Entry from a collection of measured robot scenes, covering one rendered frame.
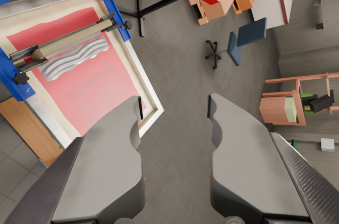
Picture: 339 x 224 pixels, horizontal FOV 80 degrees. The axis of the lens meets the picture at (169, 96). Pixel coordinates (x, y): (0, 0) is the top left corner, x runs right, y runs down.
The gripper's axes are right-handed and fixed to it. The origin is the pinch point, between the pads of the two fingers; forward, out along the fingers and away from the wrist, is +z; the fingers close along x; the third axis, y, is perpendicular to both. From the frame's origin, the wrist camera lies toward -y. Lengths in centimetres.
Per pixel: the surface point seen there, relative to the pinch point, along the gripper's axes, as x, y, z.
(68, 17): -46, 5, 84
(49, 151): -102, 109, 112
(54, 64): -49, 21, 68
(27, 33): -55, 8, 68
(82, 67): -42, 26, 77
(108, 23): -29, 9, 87
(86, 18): -41, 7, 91
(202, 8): 54, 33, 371
